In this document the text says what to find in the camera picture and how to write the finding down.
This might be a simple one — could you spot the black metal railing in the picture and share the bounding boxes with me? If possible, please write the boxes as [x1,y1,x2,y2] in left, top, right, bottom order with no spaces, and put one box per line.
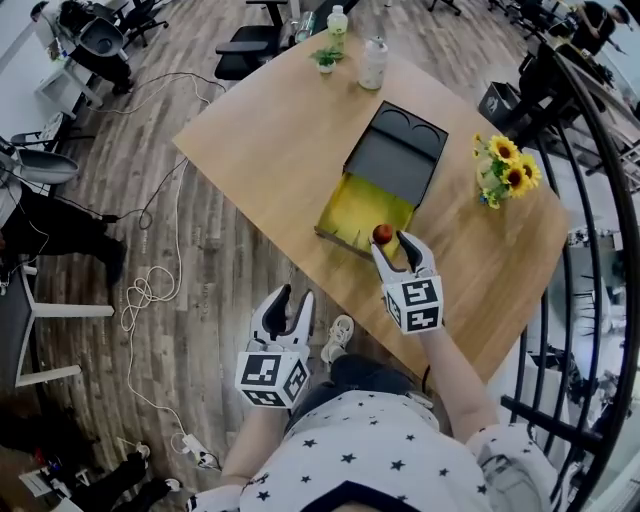
[499,43,640,512]

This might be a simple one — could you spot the green drink bottle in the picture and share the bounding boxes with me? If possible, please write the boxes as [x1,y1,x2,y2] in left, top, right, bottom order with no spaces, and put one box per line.
[326,4,349,51]

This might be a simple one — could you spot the person's white shoe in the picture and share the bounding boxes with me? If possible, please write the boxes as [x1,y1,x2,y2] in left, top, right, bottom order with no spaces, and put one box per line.
[319,314,356,365]

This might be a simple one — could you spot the sunflower bouquet in vase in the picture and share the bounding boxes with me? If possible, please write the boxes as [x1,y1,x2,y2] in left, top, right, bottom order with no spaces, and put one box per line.
[471,132,544,211]

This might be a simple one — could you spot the white spray bottle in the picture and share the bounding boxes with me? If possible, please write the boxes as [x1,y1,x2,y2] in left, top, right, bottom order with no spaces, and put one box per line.
[357,35,391,92]

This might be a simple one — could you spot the person's right forearm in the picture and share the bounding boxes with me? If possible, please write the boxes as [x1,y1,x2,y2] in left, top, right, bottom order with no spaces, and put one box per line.
[417,324,501,444]

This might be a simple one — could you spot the person's left forearm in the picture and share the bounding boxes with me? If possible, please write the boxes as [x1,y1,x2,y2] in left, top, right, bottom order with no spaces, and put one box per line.
[219,399,297,482]

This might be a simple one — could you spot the black box with yellow drawer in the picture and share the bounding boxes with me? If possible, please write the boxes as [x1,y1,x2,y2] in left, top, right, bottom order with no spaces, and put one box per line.
[313,99,450,261]

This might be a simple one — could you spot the small green potted plant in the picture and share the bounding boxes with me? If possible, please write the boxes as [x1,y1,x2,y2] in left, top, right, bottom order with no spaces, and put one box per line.
[309,45,346,76]

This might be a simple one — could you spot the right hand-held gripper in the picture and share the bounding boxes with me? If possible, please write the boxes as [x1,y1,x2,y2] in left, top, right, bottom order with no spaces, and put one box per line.
[370,230,447,336]

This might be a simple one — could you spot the person's star-print white shirt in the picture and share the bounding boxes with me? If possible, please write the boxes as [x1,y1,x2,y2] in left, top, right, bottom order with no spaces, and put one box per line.
[187,389,559,512]

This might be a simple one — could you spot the person's dark trousers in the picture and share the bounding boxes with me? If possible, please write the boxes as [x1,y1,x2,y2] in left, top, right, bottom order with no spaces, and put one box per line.
[287,353,436,427]

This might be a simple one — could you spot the black office chair with headrest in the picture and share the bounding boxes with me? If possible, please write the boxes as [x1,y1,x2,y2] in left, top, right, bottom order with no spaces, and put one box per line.
[214,0,292,82]

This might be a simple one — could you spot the black box with white logo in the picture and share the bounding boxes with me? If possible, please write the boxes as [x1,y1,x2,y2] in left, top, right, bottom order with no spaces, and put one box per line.
[477,80,522,125]

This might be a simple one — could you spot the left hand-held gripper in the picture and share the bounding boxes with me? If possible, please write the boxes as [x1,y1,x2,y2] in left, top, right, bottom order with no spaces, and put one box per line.
[234,283,317,411]

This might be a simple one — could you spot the white cable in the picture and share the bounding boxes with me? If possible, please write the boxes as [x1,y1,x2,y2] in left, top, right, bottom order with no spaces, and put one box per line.
[118,72,227,466]

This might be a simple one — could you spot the white desk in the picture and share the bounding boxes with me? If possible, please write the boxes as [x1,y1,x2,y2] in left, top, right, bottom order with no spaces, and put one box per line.
[33,58,105,112]

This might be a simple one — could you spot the white table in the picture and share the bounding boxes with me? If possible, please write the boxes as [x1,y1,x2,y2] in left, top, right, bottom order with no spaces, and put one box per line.
[0,263,116,390]

